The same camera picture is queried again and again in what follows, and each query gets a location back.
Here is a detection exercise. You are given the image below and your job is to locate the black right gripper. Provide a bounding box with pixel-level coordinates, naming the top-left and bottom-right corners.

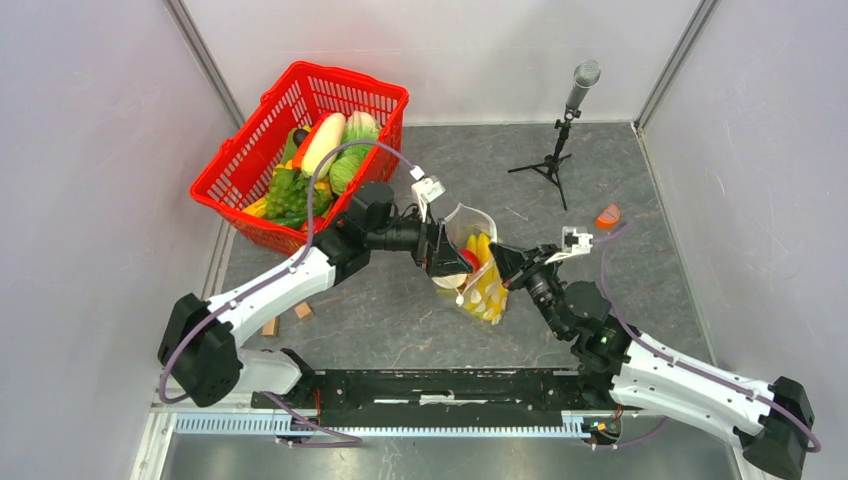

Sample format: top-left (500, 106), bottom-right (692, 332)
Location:
top-left (488, 242), bottom-right (567, 340)

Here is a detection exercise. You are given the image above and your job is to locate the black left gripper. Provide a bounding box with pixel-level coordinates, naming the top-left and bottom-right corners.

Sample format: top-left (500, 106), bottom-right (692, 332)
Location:
top-left (367, 200), bottom-right (472, 277)

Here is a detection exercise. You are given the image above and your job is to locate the yellow banana bunch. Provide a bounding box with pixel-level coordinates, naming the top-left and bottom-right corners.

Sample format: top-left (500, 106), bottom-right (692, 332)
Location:
top-left (463, 232), bottom-right (508, 325)

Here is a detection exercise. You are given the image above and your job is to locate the clear polka dot zip bag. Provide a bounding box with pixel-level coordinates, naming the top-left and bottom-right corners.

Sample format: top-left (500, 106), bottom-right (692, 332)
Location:
top-left (432, 203), bottom-right (508, 325)

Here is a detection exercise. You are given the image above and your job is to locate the red apple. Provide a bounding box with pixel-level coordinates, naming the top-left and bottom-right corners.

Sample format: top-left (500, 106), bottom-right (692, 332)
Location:
top-left (460, 248), bottom-right (481, 273)

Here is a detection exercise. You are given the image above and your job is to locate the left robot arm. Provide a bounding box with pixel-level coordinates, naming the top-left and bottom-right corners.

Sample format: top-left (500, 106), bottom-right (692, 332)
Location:
top-left (157, 177), bottom-right (471, 407)

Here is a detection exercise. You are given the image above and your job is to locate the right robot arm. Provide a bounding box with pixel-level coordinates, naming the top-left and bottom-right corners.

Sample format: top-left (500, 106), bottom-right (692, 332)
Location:
top-left (489, 243), bottom-right (822, 479)

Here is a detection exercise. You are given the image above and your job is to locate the black microphone tripod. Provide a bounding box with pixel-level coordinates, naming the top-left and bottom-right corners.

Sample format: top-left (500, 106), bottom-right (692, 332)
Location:
top-left (507, 107), bottom-right (582, 211)

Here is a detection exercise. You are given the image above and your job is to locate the orange small block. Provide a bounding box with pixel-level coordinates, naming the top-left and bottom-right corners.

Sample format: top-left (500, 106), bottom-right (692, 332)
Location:
top-left (594, 203), bottom-right (622, 230)

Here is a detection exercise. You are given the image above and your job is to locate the round green cabbage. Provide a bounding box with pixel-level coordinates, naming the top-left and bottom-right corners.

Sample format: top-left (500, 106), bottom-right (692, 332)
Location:
top-left (328, 154), bottom-right (362, 195)

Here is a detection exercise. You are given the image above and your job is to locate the light wooden cube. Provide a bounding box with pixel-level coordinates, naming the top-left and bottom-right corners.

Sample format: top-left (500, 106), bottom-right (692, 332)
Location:
top-left (294, 302), bottom-right (314, 321)

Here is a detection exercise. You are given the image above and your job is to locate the napa cabbage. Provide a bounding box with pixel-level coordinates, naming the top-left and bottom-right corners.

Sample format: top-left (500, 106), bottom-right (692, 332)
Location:
top-left (339, 111), bottom-right (381, 161)

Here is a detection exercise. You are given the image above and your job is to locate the green bell pepper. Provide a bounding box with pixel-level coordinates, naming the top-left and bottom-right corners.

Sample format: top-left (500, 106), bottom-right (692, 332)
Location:
top-left (270, 200), bottom-right (333, 230)

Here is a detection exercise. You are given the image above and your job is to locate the white radish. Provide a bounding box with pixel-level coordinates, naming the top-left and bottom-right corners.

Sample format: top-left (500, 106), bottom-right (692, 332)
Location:
top-left (300, 112), bottom-right (346, 179)

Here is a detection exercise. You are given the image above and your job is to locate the green leafy lettuce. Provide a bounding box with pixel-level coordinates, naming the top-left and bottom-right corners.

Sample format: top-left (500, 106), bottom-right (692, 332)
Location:
top-left (264, 168), bottom-right (310, 220)

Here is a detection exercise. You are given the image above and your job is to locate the red chili pepper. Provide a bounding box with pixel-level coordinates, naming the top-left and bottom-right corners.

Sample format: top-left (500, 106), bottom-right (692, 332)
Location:
top-left (291, 129), bottom-right (315, 170)

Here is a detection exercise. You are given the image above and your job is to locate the red plastic shopping basket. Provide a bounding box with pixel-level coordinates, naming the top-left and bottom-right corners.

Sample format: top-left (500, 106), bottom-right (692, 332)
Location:
top-left (189, 61), bottom-right (409, 255)

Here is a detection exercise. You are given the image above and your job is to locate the tan wooden block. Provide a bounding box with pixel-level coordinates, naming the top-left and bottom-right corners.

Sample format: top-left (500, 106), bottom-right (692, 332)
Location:
top-left (261, 317), bottom-right (280, 338)

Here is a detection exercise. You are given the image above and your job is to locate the silver microphone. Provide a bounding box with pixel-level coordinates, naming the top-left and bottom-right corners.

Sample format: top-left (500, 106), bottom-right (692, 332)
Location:
top-left (566, 59), bottom-right (601, 111)

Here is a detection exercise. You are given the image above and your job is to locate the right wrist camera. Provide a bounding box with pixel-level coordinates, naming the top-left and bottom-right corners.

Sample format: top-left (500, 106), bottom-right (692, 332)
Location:
top-left (548, 226), bottom-right (594, 263)

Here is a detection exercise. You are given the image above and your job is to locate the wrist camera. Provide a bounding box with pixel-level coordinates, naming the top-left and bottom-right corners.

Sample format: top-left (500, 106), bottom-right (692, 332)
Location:
top-left (548, 226), bottom-right (594, 263)
top-left (410, 165), bottom-right (446, 223)

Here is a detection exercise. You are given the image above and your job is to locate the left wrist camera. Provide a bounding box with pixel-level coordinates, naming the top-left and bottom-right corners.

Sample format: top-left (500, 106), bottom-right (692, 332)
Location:
top-left (410, 165), bottom-right (446, 223)

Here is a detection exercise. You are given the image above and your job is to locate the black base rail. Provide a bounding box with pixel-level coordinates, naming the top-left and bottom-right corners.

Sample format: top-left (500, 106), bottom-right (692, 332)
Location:
top-left (281, 368), bottom-right (618, 427)

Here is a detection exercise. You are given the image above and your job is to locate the aluminium frame rail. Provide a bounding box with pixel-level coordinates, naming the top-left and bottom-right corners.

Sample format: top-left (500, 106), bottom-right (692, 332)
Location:
top-left (129, 368), bottom-right (773, 480)

